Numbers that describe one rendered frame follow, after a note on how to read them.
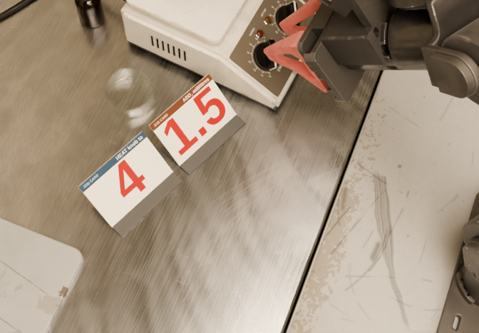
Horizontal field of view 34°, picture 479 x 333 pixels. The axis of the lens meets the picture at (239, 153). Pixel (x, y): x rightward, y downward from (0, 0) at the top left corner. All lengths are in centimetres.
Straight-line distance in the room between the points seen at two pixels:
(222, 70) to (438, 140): 26
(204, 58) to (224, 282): 24
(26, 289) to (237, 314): 22
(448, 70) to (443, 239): 31
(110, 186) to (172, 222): 8
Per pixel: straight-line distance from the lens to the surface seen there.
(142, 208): 84
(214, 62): 86
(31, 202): 87
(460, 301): 84
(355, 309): 82
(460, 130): 92
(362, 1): 65
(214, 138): 87
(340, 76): 71
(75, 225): 85
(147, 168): 84
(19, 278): 83
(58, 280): 82
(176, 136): 85
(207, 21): 85
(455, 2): 63
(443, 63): 59
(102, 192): 83
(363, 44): 66
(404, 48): 66
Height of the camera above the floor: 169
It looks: 66 degrees down
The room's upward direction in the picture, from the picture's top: 4 degrees clockwise
